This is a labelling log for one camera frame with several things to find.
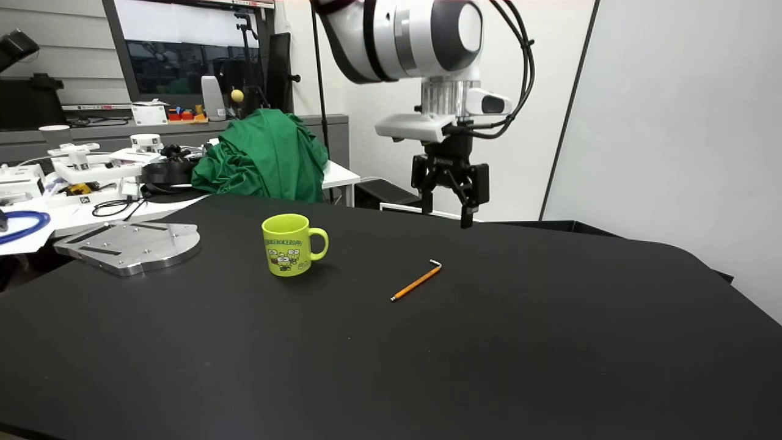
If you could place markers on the thin orange marker pen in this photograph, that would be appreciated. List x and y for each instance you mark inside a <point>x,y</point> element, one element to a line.
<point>416,282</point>

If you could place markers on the black device on wall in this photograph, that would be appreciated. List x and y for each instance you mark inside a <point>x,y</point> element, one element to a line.
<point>17,47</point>

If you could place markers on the black round base object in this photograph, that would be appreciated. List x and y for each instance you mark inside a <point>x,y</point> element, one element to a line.
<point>168,174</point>

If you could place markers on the grey counter cabinet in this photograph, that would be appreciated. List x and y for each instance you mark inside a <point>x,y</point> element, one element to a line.
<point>81,138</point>

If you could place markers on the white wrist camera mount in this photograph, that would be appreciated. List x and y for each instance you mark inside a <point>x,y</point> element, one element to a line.
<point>416,125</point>

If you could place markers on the small red orange items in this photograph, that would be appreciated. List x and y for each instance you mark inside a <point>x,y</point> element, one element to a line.
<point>193,117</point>

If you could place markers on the flat silver metal plate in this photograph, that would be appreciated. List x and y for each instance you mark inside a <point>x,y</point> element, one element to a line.
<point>131,243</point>

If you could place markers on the crumpled green cloth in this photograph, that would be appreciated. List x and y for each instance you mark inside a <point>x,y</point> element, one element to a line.
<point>258,160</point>

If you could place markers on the black bag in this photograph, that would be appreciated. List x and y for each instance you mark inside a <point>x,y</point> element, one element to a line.
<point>29,101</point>

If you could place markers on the small yellow ball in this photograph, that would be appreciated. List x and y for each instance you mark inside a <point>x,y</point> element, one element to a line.
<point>238,97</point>

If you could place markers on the white mechanical parts assembly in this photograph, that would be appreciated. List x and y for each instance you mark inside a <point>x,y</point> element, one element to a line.
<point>90,162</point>

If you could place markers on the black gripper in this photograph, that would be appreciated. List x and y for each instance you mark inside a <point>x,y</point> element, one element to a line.
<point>450,168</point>

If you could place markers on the yellow-green printed mug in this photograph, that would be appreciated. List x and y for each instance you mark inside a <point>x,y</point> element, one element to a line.
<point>284,245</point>

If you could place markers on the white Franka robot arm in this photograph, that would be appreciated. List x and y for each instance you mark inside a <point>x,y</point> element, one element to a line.
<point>408,37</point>

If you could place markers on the black computer monitor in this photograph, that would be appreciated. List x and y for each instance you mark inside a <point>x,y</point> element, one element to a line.
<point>188,70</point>

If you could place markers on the white cylindrical container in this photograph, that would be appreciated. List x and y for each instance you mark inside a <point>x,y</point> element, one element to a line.
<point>213,100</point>

